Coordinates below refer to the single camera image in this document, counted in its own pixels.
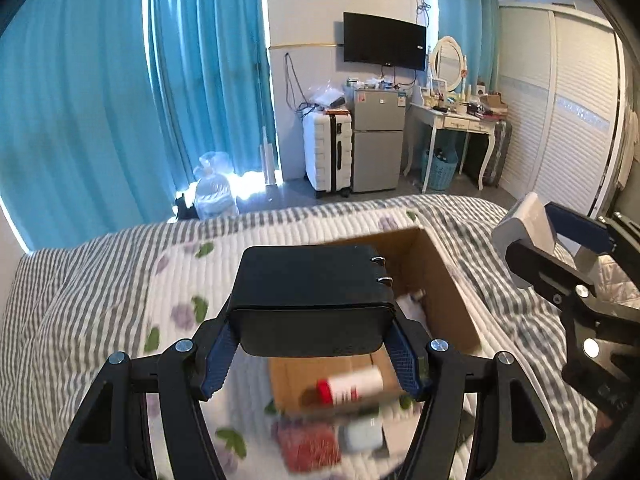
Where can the silver suitcase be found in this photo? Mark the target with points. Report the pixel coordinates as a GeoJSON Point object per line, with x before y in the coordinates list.
{"type": "Point", "coordinates": [499, 152]}

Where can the white sliding wardrobe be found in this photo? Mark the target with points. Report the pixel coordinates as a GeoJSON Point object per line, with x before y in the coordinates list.
{"type": "Point", "coordinates": [565, 110]}

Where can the blue curtain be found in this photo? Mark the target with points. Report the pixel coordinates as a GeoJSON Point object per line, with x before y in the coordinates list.
{"type": "Point", "coordinates": [465, 20]}
{"type": "Point", "coordinates": [75, 100]}
{"type": "Point", "coordinates": [215, 70]}

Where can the red packet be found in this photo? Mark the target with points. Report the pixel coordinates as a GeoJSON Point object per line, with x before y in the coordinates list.
{"type": "Point", "coordinates": [307, 444]}

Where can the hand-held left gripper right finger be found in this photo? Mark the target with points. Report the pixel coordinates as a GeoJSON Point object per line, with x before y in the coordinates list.
{"type": "Point", "coordinates": [406, 362]}

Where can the grey mini fridge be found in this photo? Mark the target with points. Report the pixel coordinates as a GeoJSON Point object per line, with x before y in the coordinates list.
{"type": "Point", "coordinates": [377, 140]}

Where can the black wall television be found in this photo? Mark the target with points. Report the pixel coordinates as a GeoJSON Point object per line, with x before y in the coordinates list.
{"type": "Point", "coordinates": [384, 41]}

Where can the oval white mirror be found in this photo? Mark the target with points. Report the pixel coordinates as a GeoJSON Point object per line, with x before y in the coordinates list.
{"type": "Point", "coordinates": [448, 62]}

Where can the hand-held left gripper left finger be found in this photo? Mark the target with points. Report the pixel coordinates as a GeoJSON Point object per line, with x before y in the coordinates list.
{"type": "Point", "coordinates": [216, 362]}

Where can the white rectangular box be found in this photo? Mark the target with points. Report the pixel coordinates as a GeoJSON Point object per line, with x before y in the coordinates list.
{"type": "Point", "coordinates": [527, 227]}

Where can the cardboard box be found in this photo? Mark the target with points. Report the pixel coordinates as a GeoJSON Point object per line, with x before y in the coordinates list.
{"type": "Point", "coordinates": [440, 285]}

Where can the clear plastic bag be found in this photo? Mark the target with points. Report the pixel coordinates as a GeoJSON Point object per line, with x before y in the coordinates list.
{"type": "Point", "coordinates": [215, 187]}

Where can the white small container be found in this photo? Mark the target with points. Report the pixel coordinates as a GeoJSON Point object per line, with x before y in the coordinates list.
{"type": "Point", "coordinates": [362, 435]}

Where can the white suitcase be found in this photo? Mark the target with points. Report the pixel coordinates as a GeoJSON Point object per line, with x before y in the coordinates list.
{"type": "Point", "coordinates": [327, 152]}

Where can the blue plastic basket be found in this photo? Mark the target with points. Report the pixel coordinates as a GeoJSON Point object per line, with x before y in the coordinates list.
{"type": "Point", "coordinates": [439, 170]}

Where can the red and white bottle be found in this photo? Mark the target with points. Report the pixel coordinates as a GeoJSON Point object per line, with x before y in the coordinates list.
{"type": "Point", "coordinates": [350, 385]}

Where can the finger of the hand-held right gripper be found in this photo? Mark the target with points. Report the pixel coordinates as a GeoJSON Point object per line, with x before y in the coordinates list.
{"type": "Point", "coordinates": [542, 266]}
{"type": "Point", "coordinates": [580, 230]}

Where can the pile of plastic bags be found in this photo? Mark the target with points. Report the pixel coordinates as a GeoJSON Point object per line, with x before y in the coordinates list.
{"type": "Point", "coordinates": [326, 94]}

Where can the black power adapter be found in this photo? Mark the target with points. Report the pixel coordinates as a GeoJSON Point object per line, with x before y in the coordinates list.
{"type": "Point", "coordinates": [310, 300]}

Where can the white dressing table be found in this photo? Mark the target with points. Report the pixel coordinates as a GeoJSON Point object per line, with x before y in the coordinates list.
{"type": "Point", "coordinates": [450, 119]}

